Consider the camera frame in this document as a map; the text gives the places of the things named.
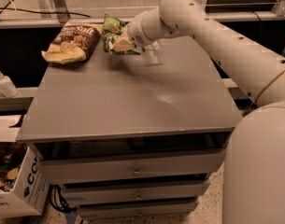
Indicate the clear plastic water bottle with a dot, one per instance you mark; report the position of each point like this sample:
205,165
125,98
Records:
153,53

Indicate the metal rail frame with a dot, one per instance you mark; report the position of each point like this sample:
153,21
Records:
26,13

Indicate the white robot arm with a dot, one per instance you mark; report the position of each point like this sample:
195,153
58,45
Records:
254,166

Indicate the brown sea salt chip bag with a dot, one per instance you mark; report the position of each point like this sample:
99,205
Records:
75,43

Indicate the white cardboard box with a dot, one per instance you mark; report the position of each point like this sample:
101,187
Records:
23,189

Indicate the green jalapeno chip bag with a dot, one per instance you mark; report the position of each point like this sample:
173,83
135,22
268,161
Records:
113,28

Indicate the white pump dispenser bottle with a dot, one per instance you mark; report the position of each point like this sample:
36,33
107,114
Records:
7,87

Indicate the top grey drawer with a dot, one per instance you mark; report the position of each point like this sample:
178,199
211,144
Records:
133,166

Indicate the bottom grey drawer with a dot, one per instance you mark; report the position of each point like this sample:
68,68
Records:
139,209

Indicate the grey drawer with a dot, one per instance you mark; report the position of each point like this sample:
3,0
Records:
137,192
133,166
139,209

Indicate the grey drawer cabinet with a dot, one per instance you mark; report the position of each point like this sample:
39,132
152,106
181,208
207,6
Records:
118,105

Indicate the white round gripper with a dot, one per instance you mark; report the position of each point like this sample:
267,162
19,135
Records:
136,30

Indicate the middle grey drawer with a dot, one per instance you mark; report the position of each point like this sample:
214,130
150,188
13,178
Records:
137,192

